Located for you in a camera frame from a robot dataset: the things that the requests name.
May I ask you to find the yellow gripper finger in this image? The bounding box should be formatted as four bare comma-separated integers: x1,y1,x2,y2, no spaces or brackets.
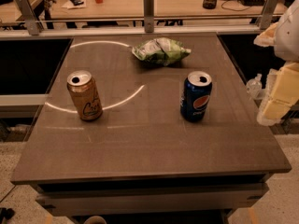
257,62,299,126
253,22,278,47

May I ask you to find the orange soda can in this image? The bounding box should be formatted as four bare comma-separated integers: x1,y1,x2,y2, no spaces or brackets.
67,70,103,121

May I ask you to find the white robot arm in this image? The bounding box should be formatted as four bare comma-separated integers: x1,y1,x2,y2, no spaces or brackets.
254,0,299,126

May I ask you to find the blue Pepsi can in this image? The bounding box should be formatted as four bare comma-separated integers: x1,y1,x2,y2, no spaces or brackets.
180,71,212,122

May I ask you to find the clear plastic bottle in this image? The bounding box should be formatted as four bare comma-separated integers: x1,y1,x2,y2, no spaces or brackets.
246,74,263,99

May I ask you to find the black mesh pen cup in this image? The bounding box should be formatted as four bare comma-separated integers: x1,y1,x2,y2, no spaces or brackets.
203,0,218,9

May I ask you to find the green chip bag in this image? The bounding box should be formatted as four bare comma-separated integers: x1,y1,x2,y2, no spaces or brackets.
132,37,192,66

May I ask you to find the wooden background desk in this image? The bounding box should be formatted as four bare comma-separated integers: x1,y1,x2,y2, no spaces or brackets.
50,0,263,21

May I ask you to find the right metal railing post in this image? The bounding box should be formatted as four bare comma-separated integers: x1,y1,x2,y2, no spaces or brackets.
256,0,278,30

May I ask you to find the metal railing post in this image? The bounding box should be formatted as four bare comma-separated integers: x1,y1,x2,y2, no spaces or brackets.
143,0,154,33
15,0,42,35
256,0,278,30

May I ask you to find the black cable on desk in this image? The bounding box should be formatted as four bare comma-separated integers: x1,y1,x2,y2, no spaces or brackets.
221,0,254,12

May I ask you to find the middle metal railing post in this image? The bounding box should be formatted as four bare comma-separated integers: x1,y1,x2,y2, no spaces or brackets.
143,0,154,33

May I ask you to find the left metal railing post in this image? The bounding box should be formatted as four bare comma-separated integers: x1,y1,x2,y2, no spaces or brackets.
15,0,42,35

